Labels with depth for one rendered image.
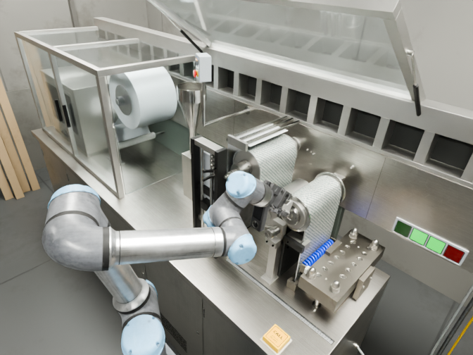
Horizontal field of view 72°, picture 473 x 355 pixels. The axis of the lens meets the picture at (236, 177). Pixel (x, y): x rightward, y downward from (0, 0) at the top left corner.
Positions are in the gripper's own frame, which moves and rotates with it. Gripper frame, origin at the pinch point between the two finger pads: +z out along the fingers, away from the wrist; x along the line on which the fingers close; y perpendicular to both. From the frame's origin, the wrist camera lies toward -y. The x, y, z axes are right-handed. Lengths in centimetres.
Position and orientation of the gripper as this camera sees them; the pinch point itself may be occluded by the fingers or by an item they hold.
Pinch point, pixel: (284, 213)
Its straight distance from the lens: 120.0
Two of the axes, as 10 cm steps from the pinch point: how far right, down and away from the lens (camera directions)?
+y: 4.9, -8.7, -0.1
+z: 5.2, 2.7, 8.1
